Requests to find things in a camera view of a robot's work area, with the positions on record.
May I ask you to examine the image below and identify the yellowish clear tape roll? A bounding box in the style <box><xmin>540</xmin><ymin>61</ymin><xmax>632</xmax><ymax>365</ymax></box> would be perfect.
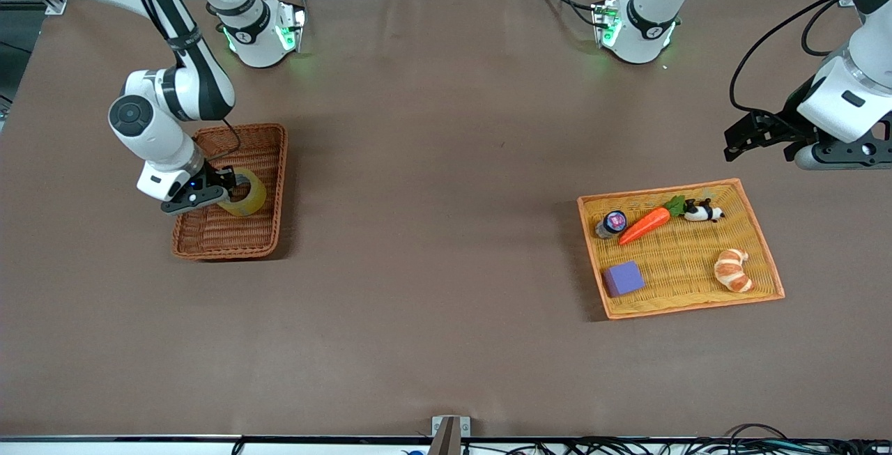
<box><xmin>215</xmin><ymin>167</ymin><xmax>268</xmax><ymax>218</ymax></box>

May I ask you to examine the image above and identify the brown deep wicker basket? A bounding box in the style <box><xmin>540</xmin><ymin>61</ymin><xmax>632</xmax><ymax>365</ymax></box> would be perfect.
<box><xmin>171</xmin><ymin>123</ymin><xmax>289</xmax><ymax>261</ymax></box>

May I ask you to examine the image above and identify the flat orange wicker basket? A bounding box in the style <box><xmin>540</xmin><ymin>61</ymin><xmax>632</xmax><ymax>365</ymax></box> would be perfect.
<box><xmin>577</xmin><ymin>178</ymin><xmax>786</xmax><ymax>321</ymax></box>

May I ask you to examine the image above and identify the black white panda toy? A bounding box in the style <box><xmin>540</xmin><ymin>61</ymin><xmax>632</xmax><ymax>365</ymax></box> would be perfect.
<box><xmin>683</xmin><ymin>198</ymin><xmax>725</xmax><ymax>223</ymax></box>

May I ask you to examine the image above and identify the toy croissant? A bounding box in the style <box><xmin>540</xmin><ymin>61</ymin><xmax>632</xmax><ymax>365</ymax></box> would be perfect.
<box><xmin>714</xmin><ymin>249</ymin><xmax>755</xmax><ymax>293</ymax></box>

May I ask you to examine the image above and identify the orange toy carrot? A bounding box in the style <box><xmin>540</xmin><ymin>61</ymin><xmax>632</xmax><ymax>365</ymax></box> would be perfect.
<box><xmin>617</xmin><ymin>195</ymin><xmax>687</xmax><ymax>247</ymax></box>

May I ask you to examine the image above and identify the small jar purple lid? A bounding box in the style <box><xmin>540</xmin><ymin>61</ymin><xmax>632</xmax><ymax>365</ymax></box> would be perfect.
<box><xmin>594</xmin><ymin>210</ymin><xmax>629</xmax><ymax>240</ymax></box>

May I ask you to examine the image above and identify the purple block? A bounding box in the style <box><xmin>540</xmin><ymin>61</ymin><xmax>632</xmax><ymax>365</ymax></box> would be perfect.
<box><xmin>602</xmin><ymin>261</ymin><xmax>646</xmax><ymax>298</ymax></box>

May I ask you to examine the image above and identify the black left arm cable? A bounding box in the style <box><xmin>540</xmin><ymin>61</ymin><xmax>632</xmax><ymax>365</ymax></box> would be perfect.
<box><xmin>729</xmin><ymin>0</ymin><xmax>852</xmax><ymax>116</ymax></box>

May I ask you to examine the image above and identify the black left base cable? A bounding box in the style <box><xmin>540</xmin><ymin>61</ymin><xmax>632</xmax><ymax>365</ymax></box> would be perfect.
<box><xmin>535</xmin><ymin>0</ymin><xmax>601</xmax><ymax>28</ymax></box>

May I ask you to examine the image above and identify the silver metal bracket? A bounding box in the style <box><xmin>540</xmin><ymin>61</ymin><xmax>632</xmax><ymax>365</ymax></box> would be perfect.
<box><xmin>431</xmin><ymin>416</ymin><xmax>472</xmax><ymax>439</ymax></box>

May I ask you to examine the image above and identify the black cable bundle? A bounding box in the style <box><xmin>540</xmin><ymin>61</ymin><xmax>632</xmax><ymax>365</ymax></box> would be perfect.
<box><xmin>460</xmin><ymin>424</ymin><xmax>892</xmax><ymax>455</ymax></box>

